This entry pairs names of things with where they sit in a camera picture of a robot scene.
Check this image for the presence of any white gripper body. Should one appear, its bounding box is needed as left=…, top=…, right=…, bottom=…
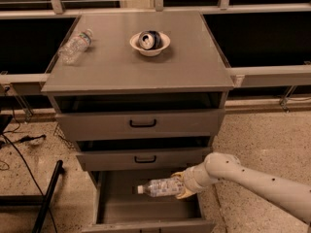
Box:
left=183, top=163, right=218, bottom=193

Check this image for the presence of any blue labelled plastic bottle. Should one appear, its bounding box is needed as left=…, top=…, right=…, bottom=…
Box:
left=137, top=177, right=185, bottom=197

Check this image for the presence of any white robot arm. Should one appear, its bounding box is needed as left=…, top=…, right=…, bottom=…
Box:
left=173, top=152, right=311, bottom=225

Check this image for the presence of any grey middle drawer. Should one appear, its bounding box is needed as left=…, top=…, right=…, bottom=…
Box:
left=77, top=136, right=211, bottom=171

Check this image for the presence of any grey drawer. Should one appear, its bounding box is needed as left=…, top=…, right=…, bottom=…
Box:
left=77, top=136, right=211, bottom=171
left=82, top=169, right=215, bottom=233
left=56, top=92, right=225, bottom=141

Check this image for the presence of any grey bottom drawer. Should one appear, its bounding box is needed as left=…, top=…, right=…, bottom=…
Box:
left=82, top=169, right=215, bottom=233

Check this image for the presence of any grey drawer cabinet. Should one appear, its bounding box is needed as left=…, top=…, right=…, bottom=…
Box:
left=41, top=11, right=235, bottom=233

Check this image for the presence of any grey top drawer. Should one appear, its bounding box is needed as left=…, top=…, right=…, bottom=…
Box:
left=56, top=92, right=225, bottom=141

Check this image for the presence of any clear crumpled plastic bottle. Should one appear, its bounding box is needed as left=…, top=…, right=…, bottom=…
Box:
left=58, top=29, right=93, bottom=65

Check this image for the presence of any crushed dark soda can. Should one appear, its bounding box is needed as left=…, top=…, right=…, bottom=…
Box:
left=138, top=30, right=161, bottom=50

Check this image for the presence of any black stand leg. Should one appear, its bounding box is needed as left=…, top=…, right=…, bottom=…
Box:
left=0, top=160, right=64, bottom=233

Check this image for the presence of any cream ceramic bowl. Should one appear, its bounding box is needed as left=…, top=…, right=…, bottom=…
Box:
left=129, top=31, right=170, bottom=57

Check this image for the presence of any black floor cable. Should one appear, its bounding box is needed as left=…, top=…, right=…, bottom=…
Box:
left=0, top=107, right=59, bottom=233

